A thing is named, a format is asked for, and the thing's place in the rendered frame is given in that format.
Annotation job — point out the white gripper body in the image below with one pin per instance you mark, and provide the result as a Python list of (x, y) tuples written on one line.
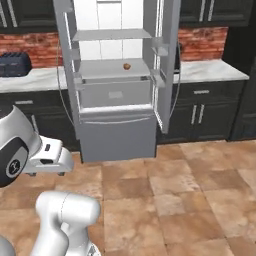
[(55, 161)]

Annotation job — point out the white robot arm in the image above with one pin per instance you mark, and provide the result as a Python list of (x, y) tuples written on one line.
[(16, 143)]

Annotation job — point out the grey fridge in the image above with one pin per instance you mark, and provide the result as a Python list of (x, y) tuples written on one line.
[(116, 140)]

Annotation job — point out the grey left fridge door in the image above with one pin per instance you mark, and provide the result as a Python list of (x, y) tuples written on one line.
[(68, 83)]

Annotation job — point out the grey fridge door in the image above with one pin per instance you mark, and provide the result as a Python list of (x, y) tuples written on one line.
[(168, 66), (68, 83)]

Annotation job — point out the grey fridge crisper drawer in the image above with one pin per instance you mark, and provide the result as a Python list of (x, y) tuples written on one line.
[(115, 95)]

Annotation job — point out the grey fridge shelf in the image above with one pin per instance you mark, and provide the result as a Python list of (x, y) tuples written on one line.
[(111, 34), (106, 70)]

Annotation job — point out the brown onion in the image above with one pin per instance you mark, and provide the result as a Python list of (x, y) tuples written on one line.
[(127, 66)]

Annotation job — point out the grey right fridge door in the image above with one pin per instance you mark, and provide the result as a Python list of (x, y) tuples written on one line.
[(168, 66)]

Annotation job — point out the black base cupboards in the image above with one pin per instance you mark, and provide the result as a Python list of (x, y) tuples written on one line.
[(50, 113), (213, 113)]

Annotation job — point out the grey freezer drawer front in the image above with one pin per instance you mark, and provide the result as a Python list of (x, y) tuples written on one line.
[(118, 141)]

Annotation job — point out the dark blue toaster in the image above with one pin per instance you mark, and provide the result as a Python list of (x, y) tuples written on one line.
[(13, 64)]

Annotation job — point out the black tall cupboard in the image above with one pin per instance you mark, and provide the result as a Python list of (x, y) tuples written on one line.
[(243, 100)]

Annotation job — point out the black wall cupboards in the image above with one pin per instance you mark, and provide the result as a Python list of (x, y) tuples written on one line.
[(30, 15), (226, 11)]

